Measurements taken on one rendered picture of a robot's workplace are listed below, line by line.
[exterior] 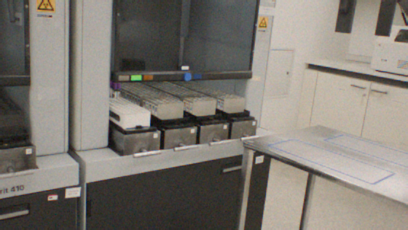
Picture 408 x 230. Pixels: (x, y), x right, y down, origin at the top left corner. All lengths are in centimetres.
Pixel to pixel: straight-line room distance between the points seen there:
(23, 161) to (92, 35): 42
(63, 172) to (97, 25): 46
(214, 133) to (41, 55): 66
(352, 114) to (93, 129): 250
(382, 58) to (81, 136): 251
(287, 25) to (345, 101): 80
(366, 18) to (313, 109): 105
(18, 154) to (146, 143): 40
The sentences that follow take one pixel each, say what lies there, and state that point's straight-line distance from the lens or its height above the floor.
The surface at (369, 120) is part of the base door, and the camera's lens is 336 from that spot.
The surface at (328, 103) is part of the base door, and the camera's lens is 356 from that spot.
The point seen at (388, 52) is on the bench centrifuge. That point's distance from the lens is 329.
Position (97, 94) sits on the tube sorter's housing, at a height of 92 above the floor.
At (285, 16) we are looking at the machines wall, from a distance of 342.
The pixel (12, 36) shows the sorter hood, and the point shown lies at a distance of 119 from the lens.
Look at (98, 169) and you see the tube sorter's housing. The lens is 128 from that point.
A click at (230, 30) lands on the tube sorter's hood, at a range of 154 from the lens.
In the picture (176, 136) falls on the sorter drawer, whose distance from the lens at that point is 138.
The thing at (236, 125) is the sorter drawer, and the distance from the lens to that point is 154.
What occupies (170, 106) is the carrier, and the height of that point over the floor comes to 87.
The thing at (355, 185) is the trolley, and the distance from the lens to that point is 108.
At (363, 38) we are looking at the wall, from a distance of 412.
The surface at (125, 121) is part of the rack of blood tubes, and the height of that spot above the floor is 84.
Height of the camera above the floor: 120
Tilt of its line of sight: 14 degrees down
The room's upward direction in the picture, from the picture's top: 5 degrees clockwise
